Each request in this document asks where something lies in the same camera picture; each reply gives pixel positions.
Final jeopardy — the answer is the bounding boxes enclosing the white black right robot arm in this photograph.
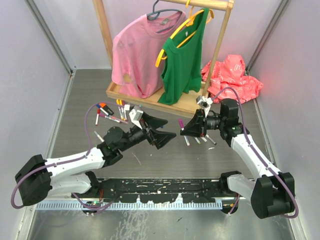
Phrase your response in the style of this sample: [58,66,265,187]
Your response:
[180,96,299,219]

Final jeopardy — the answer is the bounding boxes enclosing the wooden clothes rack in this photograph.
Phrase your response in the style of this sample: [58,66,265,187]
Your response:
[93,0,234,123]

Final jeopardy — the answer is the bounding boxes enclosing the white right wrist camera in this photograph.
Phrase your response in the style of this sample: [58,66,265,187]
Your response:
[196,95,213,117]

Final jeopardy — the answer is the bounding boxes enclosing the pink t-shirt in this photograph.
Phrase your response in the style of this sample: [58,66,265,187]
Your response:
[111,11,187,99]

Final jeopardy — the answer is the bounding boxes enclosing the green tank top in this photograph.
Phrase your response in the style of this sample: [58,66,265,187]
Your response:
[155,8,214,105]

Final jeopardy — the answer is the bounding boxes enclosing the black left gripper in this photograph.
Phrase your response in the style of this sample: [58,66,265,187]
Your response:
[118,112,176,153]

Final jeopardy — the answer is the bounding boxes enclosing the crumpled coral pink cloth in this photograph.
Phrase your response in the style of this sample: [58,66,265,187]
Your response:
[207,54,263,104]

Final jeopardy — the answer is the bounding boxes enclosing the grey clothes hanger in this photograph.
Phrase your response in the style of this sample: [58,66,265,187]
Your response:
[146,0,184,34]

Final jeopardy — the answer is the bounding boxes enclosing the slotted cable duct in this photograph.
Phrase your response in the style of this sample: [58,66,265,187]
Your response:
[35,200,223,211]

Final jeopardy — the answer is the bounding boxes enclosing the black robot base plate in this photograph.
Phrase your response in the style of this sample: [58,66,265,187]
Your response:
[77,178,236,204]

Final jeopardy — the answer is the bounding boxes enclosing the yellow clothes hanger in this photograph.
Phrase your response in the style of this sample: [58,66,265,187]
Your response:
[155,0,215,68]

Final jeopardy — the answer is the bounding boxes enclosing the white pen on left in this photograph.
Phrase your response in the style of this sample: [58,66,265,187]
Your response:
[94,131,104,142]

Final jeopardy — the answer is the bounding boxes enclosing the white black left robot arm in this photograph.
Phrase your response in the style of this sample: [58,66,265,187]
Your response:
[10,110,176,209]

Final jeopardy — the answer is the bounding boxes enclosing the thin white pen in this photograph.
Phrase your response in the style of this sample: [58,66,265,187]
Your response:
[205,134,217,145]

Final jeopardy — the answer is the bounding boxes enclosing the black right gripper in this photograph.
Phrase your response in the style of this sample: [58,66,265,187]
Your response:
[180,109,226,138]

